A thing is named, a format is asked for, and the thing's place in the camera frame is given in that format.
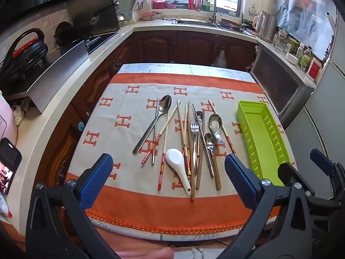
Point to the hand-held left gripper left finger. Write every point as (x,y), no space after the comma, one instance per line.
(97,178)

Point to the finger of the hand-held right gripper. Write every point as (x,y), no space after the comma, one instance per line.
(287,174)
(320,162)

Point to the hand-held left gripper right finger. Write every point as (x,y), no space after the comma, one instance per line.
(242,178)

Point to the red striped bamboo chopstick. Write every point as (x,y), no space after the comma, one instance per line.
(161,167)
(147,155)
(229,143)

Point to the green plastic utensil tray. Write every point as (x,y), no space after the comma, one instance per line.
(258,129)

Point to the dark wooden chopstick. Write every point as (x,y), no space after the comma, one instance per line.
(203,124)
(192,188)

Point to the wide steel soup spoon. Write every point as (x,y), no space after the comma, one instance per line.
(215,122)

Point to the white ceramic spoon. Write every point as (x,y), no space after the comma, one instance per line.
(173,157)

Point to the steel chopstick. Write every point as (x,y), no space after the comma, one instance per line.
(157,105)
(194,112)

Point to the light bamboo chopstick dark band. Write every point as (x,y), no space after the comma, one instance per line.
(180,116)

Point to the large steel spoon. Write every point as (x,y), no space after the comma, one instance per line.
(164,104)

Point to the grey refrigerator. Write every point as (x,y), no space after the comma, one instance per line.
(323,108)

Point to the orange grey printed blanket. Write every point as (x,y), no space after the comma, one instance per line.
(129,105)

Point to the black smartphone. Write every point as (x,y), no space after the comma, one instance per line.
(9,164)

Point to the clear bottle green label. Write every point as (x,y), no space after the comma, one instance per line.
(305,59)

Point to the white bowl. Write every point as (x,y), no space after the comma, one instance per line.
(291,58)

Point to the white plastic bottle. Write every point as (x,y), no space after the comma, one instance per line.
(299,50)

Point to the stainless steel splash panel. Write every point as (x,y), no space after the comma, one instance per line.
(59,70)

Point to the hanging plastic bag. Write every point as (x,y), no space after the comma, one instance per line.
(219,59)

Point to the glass jar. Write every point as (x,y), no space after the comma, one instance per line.
(280,43)

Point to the black gas stove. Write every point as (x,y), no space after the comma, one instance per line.
(99,41)

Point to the black red pressure cooker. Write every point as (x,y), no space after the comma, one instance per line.
(27,56)

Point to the steel electric kettle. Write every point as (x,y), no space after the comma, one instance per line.
(266,27)

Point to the brown wooden kitchen cabinets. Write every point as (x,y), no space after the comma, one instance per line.
(159,45)

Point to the black frying pan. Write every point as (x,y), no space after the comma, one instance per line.
(63,33)

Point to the red pan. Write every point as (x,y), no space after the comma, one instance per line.
(231,23)

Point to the white kitchen countertop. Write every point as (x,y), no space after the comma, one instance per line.
(153,26)

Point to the steel sink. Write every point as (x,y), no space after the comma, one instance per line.
(194,23)

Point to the steel teapot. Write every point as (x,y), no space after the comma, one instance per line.
(120,16)

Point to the steel faucet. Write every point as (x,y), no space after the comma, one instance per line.
(213,13)

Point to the pink lidded food container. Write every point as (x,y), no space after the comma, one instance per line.
(147,17)

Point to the dark glass stove shield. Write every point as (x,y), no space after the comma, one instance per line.
(91,5)

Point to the green dish soap bottle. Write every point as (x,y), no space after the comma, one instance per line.
(207,6)

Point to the pink bottle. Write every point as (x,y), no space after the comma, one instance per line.
(198,2)

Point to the pale cutting board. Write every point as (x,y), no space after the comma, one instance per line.
(142,0)

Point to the pink basin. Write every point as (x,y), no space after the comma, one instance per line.
(159,4)

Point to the clear plastic wall sheet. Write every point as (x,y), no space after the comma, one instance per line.
(304,13)

